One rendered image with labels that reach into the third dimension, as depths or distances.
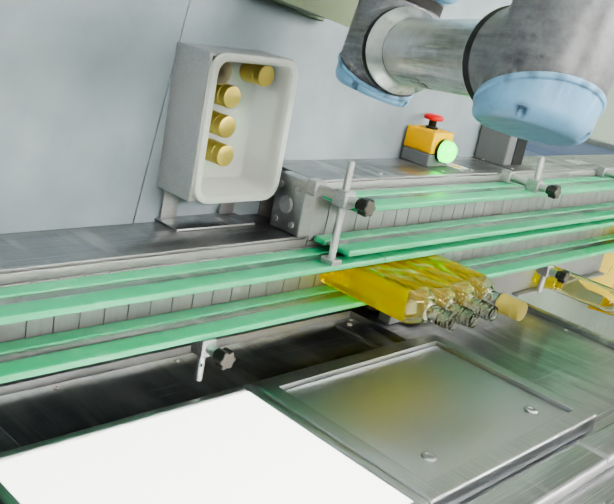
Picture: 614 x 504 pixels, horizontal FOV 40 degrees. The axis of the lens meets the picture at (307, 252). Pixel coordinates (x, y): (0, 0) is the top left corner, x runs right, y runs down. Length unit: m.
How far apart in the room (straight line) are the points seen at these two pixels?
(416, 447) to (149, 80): 0.65
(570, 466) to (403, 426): 0.24
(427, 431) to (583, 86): 0.63
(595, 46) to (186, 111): 0.65
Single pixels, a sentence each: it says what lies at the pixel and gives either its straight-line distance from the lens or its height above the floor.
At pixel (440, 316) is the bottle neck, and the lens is 1.32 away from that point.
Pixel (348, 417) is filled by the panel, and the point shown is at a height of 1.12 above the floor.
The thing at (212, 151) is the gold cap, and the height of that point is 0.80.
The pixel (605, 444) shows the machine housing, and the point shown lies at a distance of 1.41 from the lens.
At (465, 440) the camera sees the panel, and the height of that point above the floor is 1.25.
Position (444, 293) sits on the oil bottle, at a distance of 1.38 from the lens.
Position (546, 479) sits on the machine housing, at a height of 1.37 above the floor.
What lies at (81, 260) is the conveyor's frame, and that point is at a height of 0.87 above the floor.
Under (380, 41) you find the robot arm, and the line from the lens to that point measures 1.14.
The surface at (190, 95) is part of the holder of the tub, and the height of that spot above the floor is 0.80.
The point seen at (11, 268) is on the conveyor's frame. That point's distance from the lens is 1.08.
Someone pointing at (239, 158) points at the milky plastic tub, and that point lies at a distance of 1.38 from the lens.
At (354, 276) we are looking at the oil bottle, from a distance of 1.39.
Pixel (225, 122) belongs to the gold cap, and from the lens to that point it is 1.28.
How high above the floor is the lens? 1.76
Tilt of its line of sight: 39 degrees down
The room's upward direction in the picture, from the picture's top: 116 degrees clockwise
